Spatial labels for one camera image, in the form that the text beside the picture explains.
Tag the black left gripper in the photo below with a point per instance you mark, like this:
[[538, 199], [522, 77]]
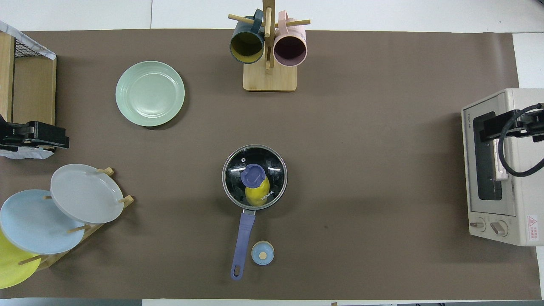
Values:
[[42, 134]]

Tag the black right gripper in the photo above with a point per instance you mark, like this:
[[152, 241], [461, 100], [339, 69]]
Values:
[[488, 127]]

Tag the glass lid with purple knob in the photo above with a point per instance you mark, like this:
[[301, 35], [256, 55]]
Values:
[[253, 175]]

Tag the grey plate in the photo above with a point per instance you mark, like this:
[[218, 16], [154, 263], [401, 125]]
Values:
[[85, 193]]

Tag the light blue plate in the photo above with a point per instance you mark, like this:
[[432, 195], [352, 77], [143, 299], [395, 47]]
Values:
[[34, 225]]

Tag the mint green plate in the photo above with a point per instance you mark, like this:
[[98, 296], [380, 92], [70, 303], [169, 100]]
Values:
[[150, 93]]

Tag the wooden plate rack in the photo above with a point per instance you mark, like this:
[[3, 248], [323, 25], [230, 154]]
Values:
[[49, 260]]

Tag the yellow plate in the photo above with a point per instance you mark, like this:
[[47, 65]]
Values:
[[10, 267]]

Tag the white plastic bag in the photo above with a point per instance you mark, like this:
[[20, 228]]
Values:
[[25, 154]]

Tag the beige toaster oven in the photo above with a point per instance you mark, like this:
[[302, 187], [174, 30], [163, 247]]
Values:
[[516, 204]]

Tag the white checked cloth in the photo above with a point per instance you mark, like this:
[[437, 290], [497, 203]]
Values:
[[29, 42]]

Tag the brown table mat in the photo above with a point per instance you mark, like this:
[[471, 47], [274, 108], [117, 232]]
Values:
[[340, 127]]

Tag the pink mug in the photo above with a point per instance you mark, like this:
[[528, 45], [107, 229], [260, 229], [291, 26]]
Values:
[[290, 49]]

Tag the dark teal mug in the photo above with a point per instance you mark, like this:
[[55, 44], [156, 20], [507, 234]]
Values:
[[247, 44]]

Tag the wooden mug tree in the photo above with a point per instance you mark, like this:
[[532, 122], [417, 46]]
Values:
[[270, 78]]

